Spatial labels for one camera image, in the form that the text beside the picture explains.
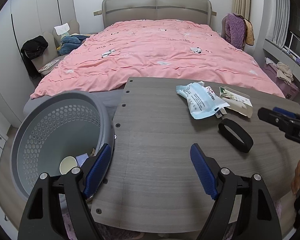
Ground red white paper cup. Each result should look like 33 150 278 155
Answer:
59 156 78 175

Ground light blue plastic package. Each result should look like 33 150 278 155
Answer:
176 81 230 120

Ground purple cardboard box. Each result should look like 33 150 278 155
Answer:
76 153 89 167

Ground grey perforated trash basket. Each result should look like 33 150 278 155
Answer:
10 91 114 200

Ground person's right hand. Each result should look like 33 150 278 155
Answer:
291 160 300 195

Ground purple storage box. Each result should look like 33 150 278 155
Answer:
261 63 300 100

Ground beige cloth on box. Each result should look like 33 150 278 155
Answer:
276 62 294 85

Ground black elastic band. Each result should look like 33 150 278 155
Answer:
218 118 254 153

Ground small white red carton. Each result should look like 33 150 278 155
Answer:
219 87 253 118

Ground yellow garment on chair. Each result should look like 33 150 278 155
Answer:
244 19 255 46

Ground purple garment on chair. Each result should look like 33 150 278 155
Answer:
225 14 246 50

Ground white sheer curtain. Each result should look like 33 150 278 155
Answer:
266 0 290 49

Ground magazine on armchair seat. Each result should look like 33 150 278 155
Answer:
38 59 60 73

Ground beige armchair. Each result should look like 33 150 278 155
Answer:
32 28 65 76

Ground grey upholstered headboard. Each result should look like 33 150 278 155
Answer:
102 0 213 28

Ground black clothes on chair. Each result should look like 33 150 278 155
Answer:
20 35 49 79

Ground blue blanket pile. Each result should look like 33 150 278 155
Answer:
57 35 89 56

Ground pink duvet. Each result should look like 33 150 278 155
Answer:
31 20 283 99

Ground white paper on chair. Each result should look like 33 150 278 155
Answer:
54 23 70 36

